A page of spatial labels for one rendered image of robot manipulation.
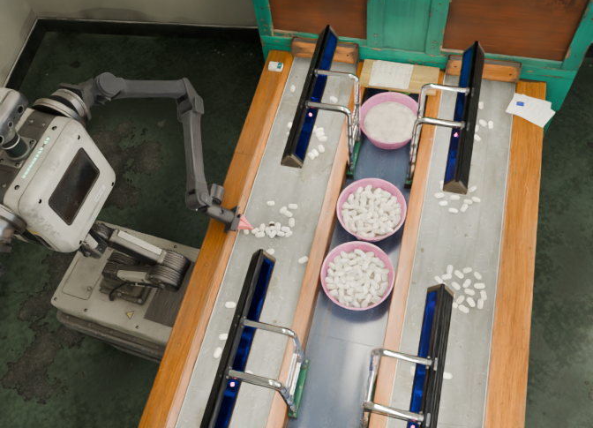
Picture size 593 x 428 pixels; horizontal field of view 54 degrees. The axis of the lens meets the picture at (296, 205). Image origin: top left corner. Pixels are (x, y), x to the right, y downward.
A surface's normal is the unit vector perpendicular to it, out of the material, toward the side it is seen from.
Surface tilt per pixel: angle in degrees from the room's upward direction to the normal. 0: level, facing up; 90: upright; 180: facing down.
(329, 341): 0
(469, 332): 0
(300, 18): 90
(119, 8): 90
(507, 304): 0
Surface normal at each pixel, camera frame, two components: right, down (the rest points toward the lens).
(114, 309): -0.10, -0.47
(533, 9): -0.24, 0.86
